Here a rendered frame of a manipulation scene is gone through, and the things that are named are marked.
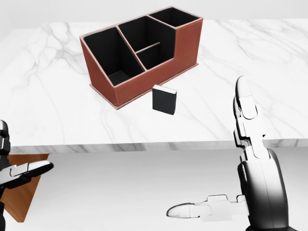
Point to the small black book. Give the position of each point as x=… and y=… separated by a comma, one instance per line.
x=163, y=100

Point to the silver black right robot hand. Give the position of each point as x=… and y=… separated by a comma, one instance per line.
x=264, y=183

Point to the red-brown desk caddy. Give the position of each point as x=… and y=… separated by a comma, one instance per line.
x=187, y=48

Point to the brown wooden table leg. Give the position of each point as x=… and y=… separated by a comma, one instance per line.
x=22, y=192

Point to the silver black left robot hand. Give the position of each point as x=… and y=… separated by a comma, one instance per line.
x=21, y=170

